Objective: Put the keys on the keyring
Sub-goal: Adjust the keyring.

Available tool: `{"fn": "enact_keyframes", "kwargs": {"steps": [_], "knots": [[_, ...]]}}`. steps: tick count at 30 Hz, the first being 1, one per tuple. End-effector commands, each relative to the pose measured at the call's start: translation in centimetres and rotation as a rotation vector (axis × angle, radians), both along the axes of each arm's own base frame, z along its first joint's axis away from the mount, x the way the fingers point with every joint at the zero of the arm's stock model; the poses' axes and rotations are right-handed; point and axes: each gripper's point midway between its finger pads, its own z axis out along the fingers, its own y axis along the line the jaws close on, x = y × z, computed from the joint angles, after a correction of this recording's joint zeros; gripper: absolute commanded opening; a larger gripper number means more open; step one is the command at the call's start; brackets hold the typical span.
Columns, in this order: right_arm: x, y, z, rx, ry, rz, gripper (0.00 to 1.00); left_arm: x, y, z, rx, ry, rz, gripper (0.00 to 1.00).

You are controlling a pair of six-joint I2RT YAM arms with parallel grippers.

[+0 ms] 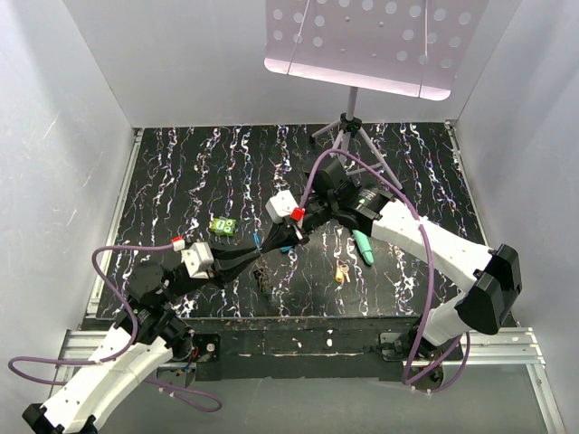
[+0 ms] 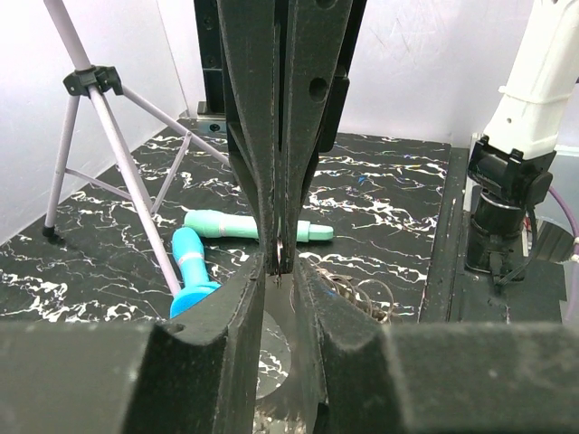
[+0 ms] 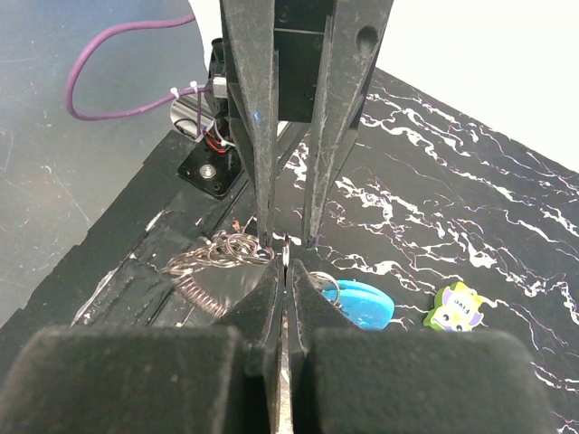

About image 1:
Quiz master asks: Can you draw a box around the orange capped key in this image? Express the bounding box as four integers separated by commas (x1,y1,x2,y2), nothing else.
335,264,350,284

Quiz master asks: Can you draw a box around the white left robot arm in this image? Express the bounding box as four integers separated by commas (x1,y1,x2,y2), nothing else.
23,239,260,433

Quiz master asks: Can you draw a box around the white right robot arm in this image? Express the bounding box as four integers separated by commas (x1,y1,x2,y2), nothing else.
261,160,522,360

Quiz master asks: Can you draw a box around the green monster key tag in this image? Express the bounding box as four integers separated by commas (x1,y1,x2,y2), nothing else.
210,217,237,237

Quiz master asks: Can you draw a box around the green toy microphone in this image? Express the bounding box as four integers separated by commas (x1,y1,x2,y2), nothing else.
352,230,375,266

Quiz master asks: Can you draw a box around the pink perforated music stand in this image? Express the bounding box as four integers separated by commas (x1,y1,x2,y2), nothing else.
263,0,492,198

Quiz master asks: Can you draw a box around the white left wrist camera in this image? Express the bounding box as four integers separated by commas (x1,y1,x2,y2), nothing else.
181,241,214,279

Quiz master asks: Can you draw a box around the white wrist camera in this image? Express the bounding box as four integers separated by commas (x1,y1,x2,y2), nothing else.
181,241,214,279
265,190,305,224

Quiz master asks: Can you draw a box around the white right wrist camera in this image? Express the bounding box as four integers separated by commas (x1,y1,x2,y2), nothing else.
265,190,305,224

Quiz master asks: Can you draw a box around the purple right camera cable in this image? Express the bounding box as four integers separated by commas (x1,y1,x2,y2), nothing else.
298,149,471,393

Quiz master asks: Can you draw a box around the black table front rail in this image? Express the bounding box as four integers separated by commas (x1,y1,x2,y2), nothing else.
185,316,416,382

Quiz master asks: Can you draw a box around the aluminium frame left rail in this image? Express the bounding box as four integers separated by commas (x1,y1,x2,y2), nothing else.
40,127,144,433

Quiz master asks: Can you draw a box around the aluminium frame rail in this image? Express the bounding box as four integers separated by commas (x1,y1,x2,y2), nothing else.
445,119,566,434
40,127,144,433

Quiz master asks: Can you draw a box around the aluminium frame right rail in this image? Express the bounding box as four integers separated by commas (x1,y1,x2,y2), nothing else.
445,119,566,434

